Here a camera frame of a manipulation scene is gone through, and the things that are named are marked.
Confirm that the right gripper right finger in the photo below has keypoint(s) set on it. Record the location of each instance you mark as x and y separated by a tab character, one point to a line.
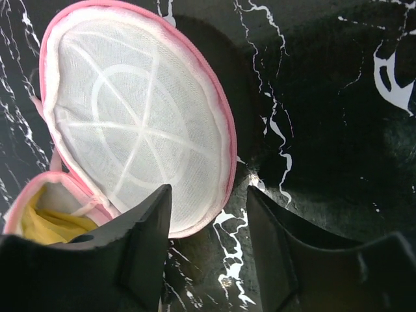
302	267

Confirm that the white pink mesh laundry bag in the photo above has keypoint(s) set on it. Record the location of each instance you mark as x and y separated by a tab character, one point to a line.
130	104

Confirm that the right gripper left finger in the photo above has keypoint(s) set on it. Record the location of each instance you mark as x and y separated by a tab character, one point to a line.
116	267

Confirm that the yellow mesh bra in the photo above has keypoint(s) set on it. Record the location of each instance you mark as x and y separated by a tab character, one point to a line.
47	226

